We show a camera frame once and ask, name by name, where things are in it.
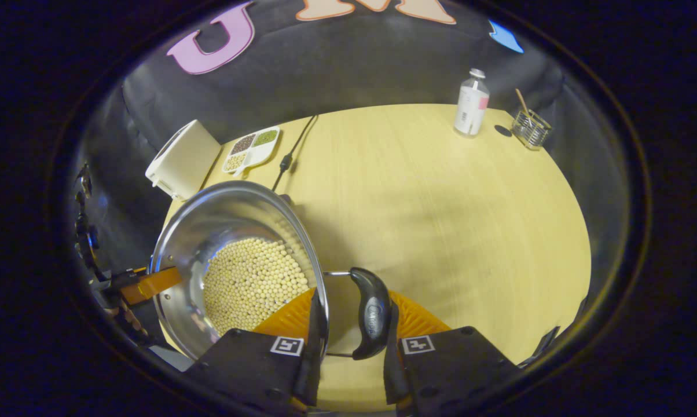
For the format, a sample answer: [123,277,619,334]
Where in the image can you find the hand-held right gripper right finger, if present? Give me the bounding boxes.
[383,290,523,415]

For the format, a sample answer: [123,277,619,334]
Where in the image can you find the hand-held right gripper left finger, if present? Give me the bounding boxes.
[184,287,326,415]

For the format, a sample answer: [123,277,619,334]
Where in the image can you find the stainless steel pot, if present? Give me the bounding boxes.
[149,180,393,361]

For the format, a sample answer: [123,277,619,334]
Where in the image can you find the pile of soybeans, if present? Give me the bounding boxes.
[203,236,310,336]

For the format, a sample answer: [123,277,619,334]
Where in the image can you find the white boxy kitchen appliance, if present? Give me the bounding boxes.
[145,119,222,202]

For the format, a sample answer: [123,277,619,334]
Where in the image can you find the white divided bean dish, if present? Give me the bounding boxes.
[222,126,281,177]

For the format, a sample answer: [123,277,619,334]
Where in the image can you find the clear bottle with pink label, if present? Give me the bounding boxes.
[453,68,491,138]

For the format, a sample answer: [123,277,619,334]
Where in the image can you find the wooden stick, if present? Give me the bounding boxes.
[515,88,535,125]

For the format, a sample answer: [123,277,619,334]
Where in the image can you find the black power cable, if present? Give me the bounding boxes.
[271,114,319,192]

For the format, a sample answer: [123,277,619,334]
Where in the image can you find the wire mesh holder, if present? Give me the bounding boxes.
[511,109,553,151]

